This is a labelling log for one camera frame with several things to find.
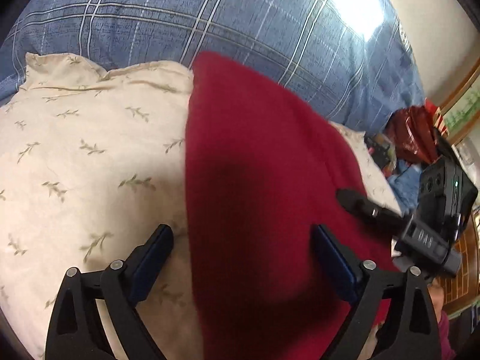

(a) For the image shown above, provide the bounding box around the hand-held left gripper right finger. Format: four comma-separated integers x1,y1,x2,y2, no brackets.
312,224,444,360

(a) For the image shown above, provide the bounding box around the red garment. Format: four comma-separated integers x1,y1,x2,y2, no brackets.
184,51,401,360

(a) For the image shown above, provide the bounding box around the blue cloth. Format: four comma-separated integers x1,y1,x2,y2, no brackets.
388,158,426,216

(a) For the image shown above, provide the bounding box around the wooden framed picture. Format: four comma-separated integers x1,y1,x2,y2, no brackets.
437,62,480,145

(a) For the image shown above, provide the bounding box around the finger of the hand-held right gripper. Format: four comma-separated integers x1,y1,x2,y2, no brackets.
336,189,414,234

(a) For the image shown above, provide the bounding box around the blue plaid quilt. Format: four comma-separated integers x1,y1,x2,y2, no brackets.
0,0,426,136

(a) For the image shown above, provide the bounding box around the person's right forearm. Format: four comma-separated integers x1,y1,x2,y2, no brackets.
429,280,460,360

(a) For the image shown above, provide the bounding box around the cream leaf-print pillow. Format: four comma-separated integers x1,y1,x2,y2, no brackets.
0,52,404,360

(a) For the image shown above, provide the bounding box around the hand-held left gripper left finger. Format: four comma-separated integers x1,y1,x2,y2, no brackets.
45,224,175,360

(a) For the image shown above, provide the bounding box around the red plastic bag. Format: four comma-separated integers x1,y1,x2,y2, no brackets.
385,104,451,166

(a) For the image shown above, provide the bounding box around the wooden furniture panel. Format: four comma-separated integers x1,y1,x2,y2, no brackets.
442,210,480,317

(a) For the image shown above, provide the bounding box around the pile of colourful small things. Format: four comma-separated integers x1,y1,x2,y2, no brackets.
364,133,399,175

